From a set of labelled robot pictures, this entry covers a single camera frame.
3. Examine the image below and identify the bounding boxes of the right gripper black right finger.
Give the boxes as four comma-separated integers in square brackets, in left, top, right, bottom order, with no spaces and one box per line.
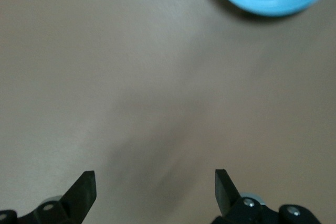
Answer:
[211,168,322,224]

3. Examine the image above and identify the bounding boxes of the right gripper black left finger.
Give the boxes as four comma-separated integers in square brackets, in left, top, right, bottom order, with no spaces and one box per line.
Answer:
[0,170,97,224]

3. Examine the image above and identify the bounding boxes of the brown table cover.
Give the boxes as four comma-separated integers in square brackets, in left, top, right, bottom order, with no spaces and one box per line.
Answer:
[0,0,336,224]

